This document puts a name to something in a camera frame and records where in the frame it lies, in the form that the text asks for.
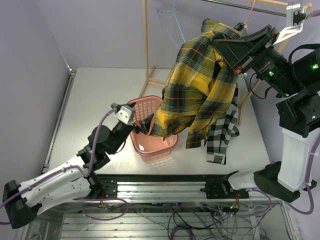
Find yellow plaid shirt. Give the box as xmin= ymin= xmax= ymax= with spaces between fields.
xmin=150 ymin=18 xmax=243 ymax=149

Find black white checkered shirt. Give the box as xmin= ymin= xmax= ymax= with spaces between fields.
xmin=206 ymin=86 xmax=240 ymax=165

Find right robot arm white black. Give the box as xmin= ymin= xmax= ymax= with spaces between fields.
xmin=211 ymin=25 xmax=320 ymax=203

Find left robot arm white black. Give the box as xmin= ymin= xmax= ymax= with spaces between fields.
xmin=0 ymin=109 xmax=153 ymax=229

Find pink plastic laundry basket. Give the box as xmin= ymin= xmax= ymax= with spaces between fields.
xmin=129 ymin=95 xmax=179 ymax=162

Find wooden clothes rack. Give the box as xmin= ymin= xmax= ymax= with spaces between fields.
xmin=139 ymin=0 xmax=313 ymax=126

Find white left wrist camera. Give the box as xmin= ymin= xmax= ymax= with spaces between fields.
xmin=114 ymin=104 xmax=136 ymax=126

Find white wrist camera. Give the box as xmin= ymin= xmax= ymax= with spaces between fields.
xmin=114 ymin=104 xmax=136 ymax=126
xmin=273 ymin=0 xmax=313 ymax=45

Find pink wire hanger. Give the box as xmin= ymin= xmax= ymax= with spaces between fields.
xmin=244 ymin=0 xmax=256 ymax=28

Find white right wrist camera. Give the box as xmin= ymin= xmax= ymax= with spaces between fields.
xmin=273 ymin=0 xmax=313 ymax=45

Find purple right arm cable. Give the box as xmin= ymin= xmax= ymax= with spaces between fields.
xmin=252 ymin=7 xmax=320 ymax=216

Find aluminium rail base frame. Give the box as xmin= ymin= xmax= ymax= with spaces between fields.
xmin=14 ymin=68 xmax=301 ymax=240

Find blue wire hanger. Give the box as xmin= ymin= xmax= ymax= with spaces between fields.
xmin=156 ymin=0 xmax=186 ymax=49

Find loose cables under table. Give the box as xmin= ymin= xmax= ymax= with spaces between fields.
xmin=82 ymin=192 xmax=276 ymax=240

